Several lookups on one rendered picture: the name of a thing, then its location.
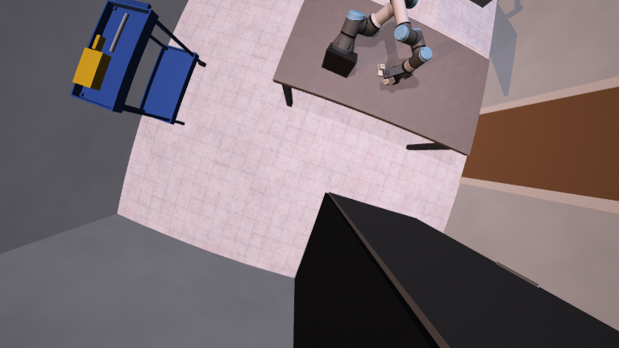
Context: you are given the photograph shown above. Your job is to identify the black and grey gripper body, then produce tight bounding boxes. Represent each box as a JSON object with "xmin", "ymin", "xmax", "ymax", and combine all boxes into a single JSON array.
[{"xmin": 394, "ymin": 61, "xmax": 412, "ymax": 81}]

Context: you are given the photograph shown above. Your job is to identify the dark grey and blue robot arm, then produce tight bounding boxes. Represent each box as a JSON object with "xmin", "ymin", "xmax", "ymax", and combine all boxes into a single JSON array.
[{"xmin": 331, "ymin": 0, "xmax": 432, "ymax": 79}]

